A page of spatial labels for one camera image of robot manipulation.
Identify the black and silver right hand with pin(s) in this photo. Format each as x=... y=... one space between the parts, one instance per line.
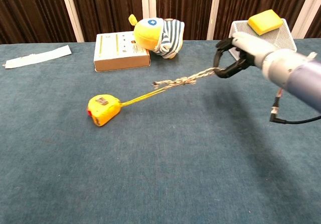
x=250 y=49

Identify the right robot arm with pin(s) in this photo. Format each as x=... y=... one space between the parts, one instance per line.
x=296 y=75

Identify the yellow sponge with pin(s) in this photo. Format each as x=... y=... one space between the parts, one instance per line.
x=264 y=21

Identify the white mesh basket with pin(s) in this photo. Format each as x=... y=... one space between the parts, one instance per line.
x=283 y=40

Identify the yellow plush toy striped shirt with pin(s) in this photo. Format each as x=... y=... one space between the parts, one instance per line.
x=153 y=34

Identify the white cardboard box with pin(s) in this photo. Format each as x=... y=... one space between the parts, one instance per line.
x=118 y=50

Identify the dark brown pleated curtain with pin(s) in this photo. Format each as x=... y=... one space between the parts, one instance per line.
x=110 y=5

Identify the blue felt table mat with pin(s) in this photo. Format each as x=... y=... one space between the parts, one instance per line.
x=150 y=158

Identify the white paper strip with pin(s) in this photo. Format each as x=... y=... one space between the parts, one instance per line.
x=37 y=57

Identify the white frame post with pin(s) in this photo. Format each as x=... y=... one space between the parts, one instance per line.
x=148 y=3
x=71 y=10
x=306 y=10
x=214 y=10

